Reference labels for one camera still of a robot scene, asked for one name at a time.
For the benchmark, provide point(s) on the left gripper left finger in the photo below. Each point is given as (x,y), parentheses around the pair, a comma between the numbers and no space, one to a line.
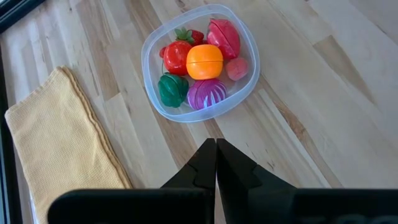
(202,168)

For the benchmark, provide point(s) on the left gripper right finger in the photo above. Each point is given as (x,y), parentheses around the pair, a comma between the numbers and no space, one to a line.
(236,174)

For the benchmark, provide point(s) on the pink spiky ball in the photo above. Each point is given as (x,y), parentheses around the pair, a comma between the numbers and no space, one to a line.
(206,93)

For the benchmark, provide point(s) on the green toy bell pepper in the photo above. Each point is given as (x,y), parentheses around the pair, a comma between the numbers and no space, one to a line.
(172,90)

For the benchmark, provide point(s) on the pink toy peach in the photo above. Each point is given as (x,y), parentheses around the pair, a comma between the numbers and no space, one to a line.
(237,69)

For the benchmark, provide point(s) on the orange toy fruit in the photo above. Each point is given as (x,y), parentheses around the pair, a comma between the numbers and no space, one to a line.
(204,61)

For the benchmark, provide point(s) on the clear plastic tupperware container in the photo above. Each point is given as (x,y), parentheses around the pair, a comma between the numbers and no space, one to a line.
(149,71)

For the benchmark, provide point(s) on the red toy tomato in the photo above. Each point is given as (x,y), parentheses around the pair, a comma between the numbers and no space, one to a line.
(175,57)

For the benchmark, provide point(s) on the red toy strawberry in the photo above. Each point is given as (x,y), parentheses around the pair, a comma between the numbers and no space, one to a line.
(194,35)

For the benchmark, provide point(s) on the red toy dragon fruit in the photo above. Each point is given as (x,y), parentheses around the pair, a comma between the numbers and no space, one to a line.
(225,37)

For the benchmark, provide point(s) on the yellow folded cloth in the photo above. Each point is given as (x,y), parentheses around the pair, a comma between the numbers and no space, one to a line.
(62,149)

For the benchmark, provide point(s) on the black metal table frame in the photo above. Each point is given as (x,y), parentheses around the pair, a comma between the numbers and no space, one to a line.
(15,11)

